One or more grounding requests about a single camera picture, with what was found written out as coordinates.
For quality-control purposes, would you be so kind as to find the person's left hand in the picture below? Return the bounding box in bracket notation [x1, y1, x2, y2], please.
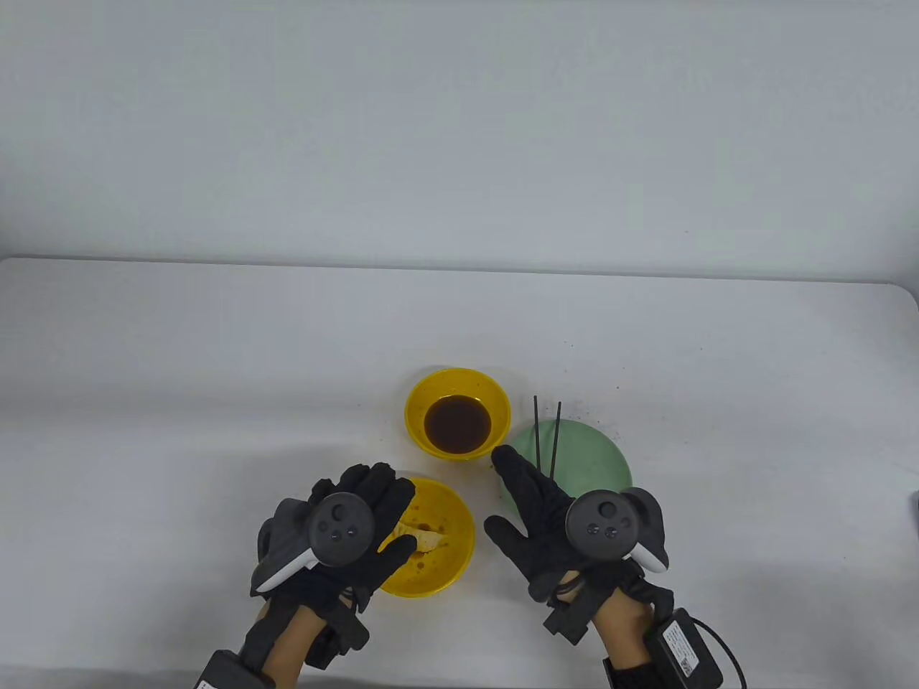
[250, 463, 418, 618]

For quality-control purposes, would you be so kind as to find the person's right hand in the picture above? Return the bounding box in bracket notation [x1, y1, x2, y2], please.
[484, 444, 676, 611]

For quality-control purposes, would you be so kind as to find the pale fried dumpling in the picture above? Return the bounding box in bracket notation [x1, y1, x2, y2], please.
[391, 520, 446, 553]

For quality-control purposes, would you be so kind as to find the dark brown soy sauce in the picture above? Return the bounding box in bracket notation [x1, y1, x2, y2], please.
[424, 395, 493, 454]

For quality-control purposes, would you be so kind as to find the small yellow sauce bowl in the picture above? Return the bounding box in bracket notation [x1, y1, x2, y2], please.
[405, 367, 512, 460]

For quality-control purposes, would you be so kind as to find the person's left forearm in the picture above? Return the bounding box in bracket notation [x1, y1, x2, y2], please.
[260, 601, 320, 683]

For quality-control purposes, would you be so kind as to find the dark grey left controller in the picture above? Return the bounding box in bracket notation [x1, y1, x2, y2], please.
[251, 494, 375, 594]

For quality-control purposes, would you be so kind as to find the dark grey controller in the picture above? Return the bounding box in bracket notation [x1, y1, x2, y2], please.
[566, 488, 670, 573]
[251, 494, 375, 594]

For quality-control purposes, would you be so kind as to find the dark grey right controller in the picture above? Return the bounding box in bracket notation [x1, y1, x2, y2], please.
[566, 488, 670, 573]

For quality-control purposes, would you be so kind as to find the large yellow speckled bowl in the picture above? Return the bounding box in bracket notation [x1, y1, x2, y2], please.
[377, 477, 476, 596]

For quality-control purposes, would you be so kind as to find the green plate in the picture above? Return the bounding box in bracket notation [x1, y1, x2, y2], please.
[499, 420, 633, 517]

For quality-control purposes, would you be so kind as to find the black right glove sensor module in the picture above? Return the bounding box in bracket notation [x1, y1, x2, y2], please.
[544, 599, 593, 638]

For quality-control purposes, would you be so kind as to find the black glove sensor module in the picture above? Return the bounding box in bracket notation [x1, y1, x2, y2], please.
[309, 610, 370, 672]
[544, 599, 593, 638]

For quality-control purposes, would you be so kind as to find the black left glove sensor module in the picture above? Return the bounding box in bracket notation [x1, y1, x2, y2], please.
[309, 610, 370, 672]

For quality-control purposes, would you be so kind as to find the black right wrist strap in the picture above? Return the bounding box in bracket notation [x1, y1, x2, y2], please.
[602, 657, 690, 689]

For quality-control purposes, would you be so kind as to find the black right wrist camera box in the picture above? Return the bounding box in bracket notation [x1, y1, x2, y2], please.
[644, 609, 724, 683]

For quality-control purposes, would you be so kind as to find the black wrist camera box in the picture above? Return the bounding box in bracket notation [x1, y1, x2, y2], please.
[644, 609, 724, 683]
[194, 650, 277, 689]

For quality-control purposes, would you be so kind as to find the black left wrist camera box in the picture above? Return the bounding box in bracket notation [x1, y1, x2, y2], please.
[194, 650, 277, 689]

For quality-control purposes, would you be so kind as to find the black camera cable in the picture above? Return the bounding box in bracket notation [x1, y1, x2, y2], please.
[689, 616, 747, 689]

